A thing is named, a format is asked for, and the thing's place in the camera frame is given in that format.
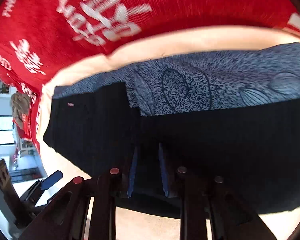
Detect window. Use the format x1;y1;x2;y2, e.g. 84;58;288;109
0;115;16;146

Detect black pants with blue trim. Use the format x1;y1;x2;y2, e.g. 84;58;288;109
43;42;300;216

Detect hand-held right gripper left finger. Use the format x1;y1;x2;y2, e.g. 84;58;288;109
17;145;139;240

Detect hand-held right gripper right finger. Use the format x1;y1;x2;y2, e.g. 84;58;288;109
157;142;278;240

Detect brown board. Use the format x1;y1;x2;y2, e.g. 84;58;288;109
0;158;24;228

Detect red printed blanket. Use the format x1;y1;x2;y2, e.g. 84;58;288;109
0;0;300;156

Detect beige cloth bundle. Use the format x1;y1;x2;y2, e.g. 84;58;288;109
10;92;32;128

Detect cream fleece blanket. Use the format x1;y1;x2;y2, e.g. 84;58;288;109
36;26;300;240

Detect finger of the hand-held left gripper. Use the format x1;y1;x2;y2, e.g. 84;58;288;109
39;170;63;191

